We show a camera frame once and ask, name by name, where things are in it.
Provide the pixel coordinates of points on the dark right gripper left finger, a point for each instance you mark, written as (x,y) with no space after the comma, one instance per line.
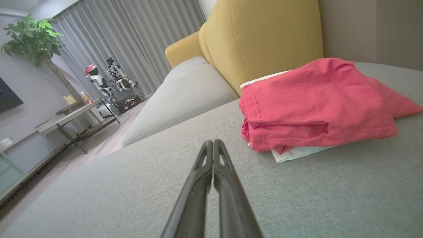
(191,205)

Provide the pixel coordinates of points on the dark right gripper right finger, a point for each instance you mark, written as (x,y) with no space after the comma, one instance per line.
(233,205)

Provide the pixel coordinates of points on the red shirt with white sleeves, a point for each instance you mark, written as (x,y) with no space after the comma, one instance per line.
(314,105)

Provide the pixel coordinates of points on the large grey sofa seat cushion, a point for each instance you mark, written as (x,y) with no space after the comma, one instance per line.
(115,198)

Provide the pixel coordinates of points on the long grey sofa seat cushion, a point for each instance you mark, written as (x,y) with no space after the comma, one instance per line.
(185,99)

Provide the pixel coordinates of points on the small grey sofa seat cushion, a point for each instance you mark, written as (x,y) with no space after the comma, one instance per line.
(188,64)

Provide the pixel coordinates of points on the white black toy robot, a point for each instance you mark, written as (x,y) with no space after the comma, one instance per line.
(120,79)

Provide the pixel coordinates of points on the wooden coffee table black legs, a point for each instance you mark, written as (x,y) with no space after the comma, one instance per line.
(76,112)

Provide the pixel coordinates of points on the small orange bottle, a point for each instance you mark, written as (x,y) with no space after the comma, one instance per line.
(86,98)

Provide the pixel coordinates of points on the narrow yellow sofa back cushion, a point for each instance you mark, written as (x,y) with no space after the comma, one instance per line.
(181,49)

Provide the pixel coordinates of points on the white toy robot red hat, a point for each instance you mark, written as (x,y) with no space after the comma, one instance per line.
(97,81)

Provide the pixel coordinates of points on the yellow container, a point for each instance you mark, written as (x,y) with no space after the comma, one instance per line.
(70,100)

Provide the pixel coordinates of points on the low pale television cabinet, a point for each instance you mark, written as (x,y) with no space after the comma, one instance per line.
(29,152)

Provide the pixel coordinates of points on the wide yellow sofa back cushion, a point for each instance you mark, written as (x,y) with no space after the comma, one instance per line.
(264,36)

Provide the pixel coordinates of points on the grey pleated curtain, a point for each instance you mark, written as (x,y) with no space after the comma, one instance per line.
(132,39)

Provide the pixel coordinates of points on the black television screen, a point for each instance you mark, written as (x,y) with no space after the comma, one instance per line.
(8,97)

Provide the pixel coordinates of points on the green potted indoor tree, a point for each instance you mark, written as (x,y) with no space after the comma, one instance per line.
(31,39)

